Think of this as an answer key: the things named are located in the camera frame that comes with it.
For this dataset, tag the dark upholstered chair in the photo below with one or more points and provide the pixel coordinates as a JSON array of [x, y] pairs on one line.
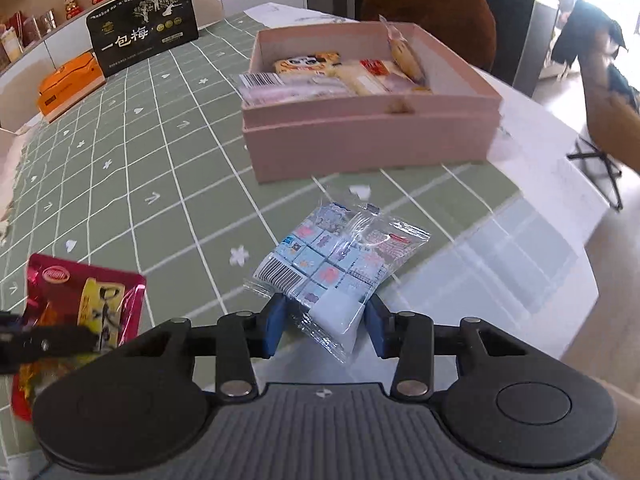
[[505, 25]]

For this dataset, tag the blue cube candy packet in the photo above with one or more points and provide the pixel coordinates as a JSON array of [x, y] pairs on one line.
[[325, 260]]

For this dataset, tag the orange box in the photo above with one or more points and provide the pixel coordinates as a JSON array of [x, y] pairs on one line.
[[70, 87]]

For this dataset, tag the black tree-print gift box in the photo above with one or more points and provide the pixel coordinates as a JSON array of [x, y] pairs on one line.
[[140, 25]]

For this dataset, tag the brown fuzzy chair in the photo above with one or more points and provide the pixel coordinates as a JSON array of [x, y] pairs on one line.
[[430, 0]]

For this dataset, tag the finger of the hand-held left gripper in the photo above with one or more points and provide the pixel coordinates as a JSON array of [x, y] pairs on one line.
[[55, 342]]

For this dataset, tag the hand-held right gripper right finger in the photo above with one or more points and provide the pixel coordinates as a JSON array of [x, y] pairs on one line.
[[376, 332]]

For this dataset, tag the red snack packet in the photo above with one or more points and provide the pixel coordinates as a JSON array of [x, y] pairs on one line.
[[100, 285]]

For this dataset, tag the clear cereal bar packet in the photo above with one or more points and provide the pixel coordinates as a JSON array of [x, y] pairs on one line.
[[357, 82]]

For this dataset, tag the white paper sheet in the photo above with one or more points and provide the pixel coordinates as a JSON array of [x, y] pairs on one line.
[[295, 14]]

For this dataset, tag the tan chair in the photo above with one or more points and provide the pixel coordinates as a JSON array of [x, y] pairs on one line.
[[615, 120]]

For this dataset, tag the green grid tablecloth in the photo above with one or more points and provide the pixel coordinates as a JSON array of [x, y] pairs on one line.
[[175, 185]]

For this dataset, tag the grey-brown barcode snack packet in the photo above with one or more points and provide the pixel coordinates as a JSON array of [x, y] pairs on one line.
[[290, 91]]

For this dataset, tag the dark jacket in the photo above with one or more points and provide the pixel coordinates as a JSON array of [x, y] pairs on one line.
[[585, 35]]

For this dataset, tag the red boxes on shelf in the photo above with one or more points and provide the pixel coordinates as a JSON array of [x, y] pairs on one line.
[[30, 27]]

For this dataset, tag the pink cardboard box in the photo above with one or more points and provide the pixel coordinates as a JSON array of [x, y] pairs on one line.
[[375, 145]]

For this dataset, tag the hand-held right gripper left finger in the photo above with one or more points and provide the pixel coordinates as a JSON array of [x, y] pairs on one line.
[[276, 327]]

